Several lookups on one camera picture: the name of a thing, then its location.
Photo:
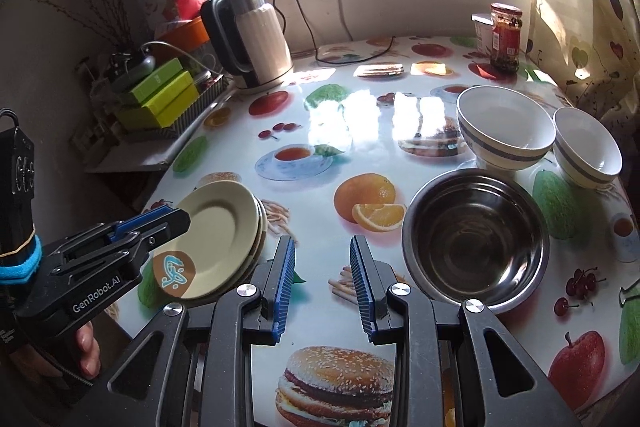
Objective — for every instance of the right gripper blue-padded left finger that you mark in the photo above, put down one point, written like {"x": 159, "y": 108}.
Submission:
{"x": 195, "y": 362}

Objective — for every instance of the person's left hand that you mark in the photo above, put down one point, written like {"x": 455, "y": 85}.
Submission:
{"x": 85, "y": 347}

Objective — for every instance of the upper green box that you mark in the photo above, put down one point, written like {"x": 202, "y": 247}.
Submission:
{"x": 151, "y": 84}

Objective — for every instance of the fruit print curtain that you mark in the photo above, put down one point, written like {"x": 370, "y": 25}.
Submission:
{"x": 590, "y": 48}

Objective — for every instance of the orange bowl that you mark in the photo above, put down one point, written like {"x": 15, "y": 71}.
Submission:
{"x": 187, "y": 35}

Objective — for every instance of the beige plate with brown logo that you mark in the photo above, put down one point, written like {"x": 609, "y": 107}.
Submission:
{"x": 224, "y": 222}

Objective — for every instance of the white covered side shelf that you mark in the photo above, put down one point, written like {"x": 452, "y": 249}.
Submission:
{"x": 146, "y": 156}

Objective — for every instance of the white plastic cup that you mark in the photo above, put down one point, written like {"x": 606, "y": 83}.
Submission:
{"x": 483, "y": 28}

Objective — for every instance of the chevron patterned tray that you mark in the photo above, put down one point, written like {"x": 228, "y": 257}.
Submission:
{"x": 208, "y": 92}

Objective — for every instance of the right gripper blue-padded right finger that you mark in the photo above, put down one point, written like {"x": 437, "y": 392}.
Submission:
{"x": 496, "y": 382}

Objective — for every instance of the white black electric kettle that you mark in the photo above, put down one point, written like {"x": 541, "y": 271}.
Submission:
{"x": 249, "y": 42}

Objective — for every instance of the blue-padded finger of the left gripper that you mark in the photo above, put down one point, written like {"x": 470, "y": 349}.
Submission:
{"x": 157, "y": 227}

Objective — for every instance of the stainless steel bowl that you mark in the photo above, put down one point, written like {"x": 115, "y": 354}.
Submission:
{"x": 471, "y": 234}

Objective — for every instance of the red chili sauce jar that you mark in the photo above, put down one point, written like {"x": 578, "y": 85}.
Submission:
{"x": 507, "y": 23}

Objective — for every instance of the lime green box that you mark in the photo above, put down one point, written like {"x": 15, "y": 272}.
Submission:
{"x": 163, "y": 108}

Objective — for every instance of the white bowl blue stripe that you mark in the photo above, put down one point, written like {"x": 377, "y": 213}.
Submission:
{"x": 504, "y": 128}

